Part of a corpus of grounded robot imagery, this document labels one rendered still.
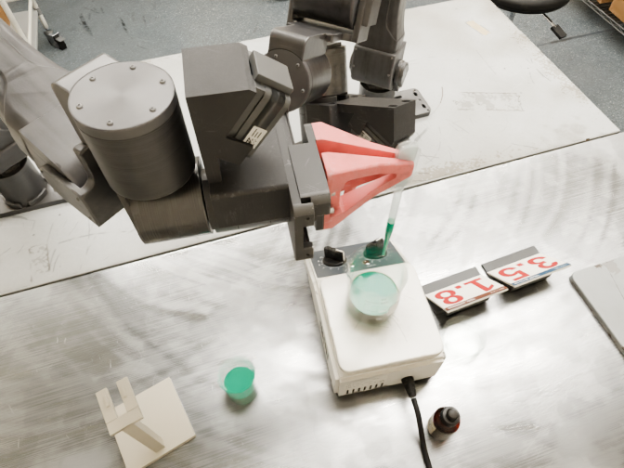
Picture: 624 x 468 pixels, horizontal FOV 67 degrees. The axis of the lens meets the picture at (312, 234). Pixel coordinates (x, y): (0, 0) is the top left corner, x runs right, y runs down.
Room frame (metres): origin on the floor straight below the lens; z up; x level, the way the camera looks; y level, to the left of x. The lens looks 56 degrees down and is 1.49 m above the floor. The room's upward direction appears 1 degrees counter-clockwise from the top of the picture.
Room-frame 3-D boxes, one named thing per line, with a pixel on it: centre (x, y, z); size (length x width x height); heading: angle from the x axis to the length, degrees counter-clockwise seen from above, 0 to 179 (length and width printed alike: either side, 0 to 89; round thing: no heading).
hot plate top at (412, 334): (0.23, -0.08, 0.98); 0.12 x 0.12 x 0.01; 11
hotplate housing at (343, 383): (0.26, -0.07, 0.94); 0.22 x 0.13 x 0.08; 11
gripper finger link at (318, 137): (0.23, -0.03, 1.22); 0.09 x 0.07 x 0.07; 101
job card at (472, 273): (0.30, -0.20, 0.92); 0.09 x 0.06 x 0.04; 110
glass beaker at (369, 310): (0.24, -0.07, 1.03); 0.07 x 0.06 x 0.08; 84
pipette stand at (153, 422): (0.13, 0.19, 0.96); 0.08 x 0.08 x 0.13; 31
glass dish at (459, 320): (0.23, -0.19, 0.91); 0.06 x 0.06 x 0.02
